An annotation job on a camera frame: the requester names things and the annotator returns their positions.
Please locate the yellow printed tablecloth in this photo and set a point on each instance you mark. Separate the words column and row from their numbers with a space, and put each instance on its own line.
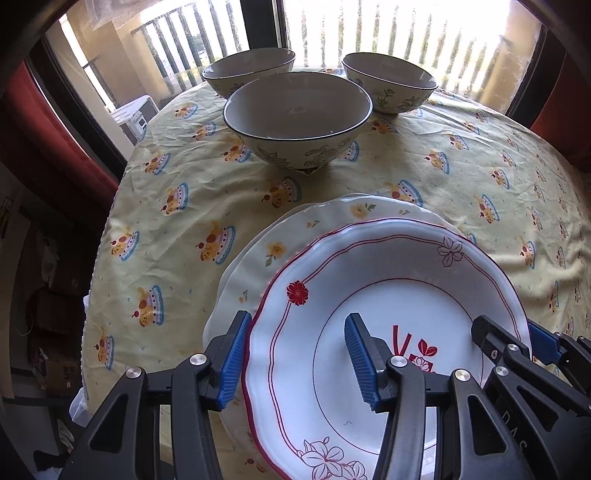
column 184, row 184

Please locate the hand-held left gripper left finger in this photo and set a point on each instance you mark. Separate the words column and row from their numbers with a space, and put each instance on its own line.
column 233, row 360

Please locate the white red-trim floral plate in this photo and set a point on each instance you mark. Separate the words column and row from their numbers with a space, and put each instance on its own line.
column 323, row 350

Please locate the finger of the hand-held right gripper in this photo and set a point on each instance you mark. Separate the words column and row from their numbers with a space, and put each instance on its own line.
column 542, row 339
column 489, row 332

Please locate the red curtain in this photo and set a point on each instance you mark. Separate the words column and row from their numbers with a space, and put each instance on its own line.
column 37, row 106
column 568, row 106

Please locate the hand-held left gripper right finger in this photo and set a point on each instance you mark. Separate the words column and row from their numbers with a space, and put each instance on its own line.
column 358, row 360

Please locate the white air conditioner unit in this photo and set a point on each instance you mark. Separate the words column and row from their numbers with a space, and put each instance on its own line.
column 134, row 115

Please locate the black sliding door frame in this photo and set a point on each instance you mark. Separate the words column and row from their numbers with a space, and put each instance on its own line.
column 275, row 23

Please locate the balcony railing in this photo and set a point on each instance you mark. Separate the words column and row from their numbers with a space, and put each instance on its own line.
column 164, row 41

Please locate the floral ceramic bowl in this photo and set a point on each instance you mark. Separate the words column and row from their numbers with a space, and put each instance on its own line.
column 388, row 76
column 244, row 69
column 295, row 106

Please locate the brown cardboard box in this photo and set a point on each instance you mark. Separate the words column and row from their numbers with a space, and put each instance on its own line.
column 57, row 374

